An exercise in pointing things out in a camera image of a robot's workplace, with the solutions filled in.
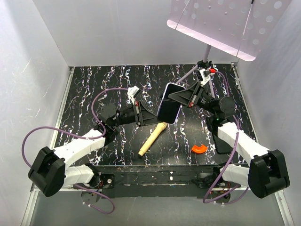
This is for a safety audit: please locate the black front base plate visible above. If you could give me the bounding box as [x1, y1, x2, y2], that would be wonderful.
[63, 164, 254, 200]

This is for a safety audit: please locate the beige wooden microphone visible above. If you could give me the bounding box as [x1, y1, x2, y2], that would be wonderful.
[138, 122, 167, 157]

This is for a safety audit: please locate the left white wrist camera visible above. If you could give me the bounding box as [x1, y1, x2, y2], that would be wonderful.
[127, 86, 141, 104]

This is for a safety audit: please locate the lavender phone case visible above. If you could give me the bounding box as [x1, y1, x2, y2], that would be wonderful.
[156, 82, 186, 124]

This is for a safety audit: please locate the black phone on right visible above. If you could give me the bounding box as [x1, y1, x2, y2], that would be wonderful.
[206, 116, 232, 154]

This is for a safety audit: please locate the aluminium frame rail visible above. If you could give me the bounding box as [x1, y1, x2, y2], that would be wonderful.
[21, 67, 294, 226]

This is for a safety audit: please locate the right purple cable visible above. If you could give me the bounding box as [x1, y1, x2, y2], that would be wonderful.
[202, 70, 250, 204]

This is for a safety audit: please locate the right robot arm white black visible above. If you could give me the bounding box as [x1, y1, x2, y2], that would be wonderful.
[168, 82, 290, 199]

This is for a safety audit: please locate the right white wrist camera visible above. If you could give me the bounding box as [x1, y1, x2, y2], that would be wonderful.
[196, 68, 217, 87]

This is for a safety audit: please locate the lavender music stand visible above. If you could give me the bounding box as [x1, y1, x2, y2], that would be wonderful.
[161, 0, 292, 101]

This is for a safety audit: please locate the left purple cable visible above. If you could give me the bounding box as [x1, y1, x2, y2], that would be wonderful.
[22, 87, 132, 214]

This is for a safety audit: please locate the purple cable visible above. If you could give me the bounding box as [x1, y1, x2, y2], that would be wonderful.
[202, 70, 250, 204]
[22, 87, 132, 214]

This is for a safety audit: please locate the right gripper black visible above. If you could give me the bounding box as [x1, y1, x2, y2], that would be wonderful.
[166, 81, 217, 116]

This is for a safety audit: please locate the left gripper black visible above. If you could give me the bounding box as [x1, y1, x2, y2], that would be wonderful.
[111, 100, 163, 127]

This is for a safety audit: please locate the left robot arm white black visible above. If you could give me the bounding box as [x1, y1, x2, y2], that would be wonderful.
[28, 101, 159, 197]

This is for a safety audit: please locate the orange curved plastic piece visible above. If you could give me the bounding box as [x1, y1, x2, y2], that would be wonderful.
[191, 145, 208, 154]

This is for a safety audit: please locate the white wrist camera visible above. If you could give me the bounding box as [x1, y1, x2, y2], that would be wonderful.
[127, 86, 141, 104]
[196, 68, 217, 87]

